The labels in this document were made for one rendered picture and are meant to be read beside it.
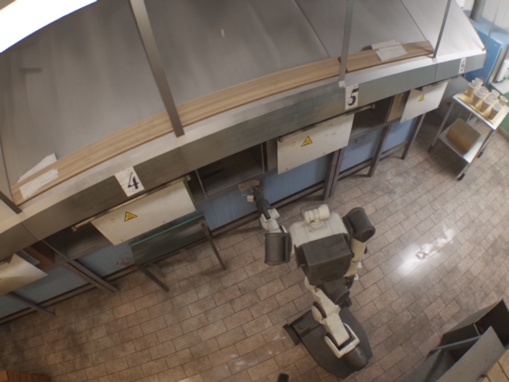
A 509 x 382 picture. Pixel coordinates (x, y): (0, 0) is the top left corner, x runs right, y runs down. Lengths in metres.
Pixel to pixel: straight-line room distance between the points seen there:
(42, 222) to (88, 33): 0.97
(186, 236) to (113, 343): 1.37
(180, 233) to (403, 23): 2.17
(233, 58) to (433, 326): 2.65
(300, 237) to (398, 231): 1.83
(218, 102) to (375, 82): 0.89
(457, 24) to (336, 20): 1.29
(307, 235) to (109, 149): 0.96
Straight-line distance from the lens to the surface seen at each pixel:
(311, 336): 2.32
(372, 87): 1.67
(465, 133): 3.82
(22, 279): 2.33
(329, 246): 1.28
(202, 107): 1.24
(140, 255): 2.17
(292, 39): 1.53
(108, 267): 2.61
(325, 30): 1.66
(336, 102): 1.52
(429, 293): 2.91
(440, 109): 4.60
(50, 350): 3.37
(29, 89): 1.63
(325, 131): 1.93
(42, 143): 1.45
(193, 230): 2.10
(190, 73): 1.35
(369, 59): 1.65
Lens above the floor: 2.47
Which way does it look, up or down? 54 degrees down
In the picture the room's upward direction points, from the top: 7 degrees counter-clockwise
